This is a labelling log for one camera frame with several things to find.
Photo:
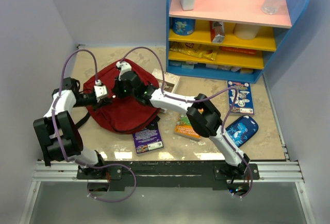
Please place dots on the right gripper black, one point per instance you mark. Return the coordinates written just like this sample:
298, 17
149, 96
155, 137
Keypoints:
117, 89

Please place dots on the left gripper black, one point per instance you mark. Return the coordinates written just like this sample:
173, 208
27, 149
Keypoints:
102, 101

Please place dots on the red backpack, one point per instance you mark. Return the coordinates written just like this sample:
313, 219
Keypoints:
125, 115

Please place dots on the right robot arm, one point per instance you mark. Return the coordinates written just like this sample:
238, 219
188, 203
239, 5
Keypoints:
202, 114

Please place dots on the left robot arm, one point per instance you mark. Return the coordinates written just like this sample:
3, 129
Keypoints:
57, 133

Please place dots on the yellow chips bag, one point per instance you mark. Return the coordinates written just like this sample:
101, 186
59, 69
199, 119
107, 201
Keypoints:
195, 50

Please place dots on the white coffee photo notebook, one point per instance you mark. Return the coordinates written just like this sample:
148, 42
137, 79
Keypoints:
168, 83

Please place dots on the purple paperback book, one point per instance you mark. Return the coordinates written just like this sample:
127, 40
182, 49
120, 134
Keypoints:
148, 139

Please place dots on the orange treehouse paperback book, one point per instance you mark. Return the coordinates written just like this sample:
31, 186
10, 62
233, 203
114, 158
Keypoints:
184, 128

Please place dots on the blue snack can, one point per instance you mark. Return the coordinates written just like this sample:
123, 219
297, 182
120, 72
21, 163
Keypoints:
183, 27

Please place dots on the orange silver snack packet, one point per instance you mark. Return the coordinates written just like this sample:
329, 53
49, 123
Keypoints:
217, 32

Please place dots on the blue yellow pink shelf unit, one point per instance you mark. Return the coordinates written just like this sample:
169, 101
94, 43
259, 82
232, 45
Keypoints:
269, 42

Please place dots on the blue comic paperback book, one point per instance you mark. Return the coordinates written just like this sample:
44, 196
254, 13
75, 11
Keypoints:
244, 101

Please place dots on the blue pencil case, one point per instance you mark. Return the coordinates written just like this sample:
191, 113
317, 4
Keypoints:
242, 129

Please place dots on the red flat box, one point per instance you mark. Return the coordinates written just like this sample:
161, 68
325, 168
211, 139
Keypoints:
239, 50

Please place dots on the white paper roll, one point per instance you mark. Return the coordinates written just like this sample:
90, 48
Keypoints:
246, 31

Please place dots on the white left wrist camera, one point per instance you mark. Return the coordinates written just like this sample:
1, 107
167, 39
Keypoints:
100, 90

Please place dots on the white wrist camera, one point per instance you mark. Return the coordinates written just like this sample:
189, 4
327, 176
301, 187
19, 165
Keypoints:
123, 67
100, 90

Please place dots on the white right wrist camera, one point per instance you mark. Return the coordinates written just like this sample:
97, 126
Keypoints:
123, 67

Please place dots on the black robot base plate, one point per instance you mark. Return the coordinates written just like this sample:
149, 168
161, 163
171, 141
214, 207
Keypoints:
212, 174

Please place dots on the aluminium rail frame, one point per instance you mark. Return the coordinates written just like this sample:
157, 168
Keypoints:
57, 196

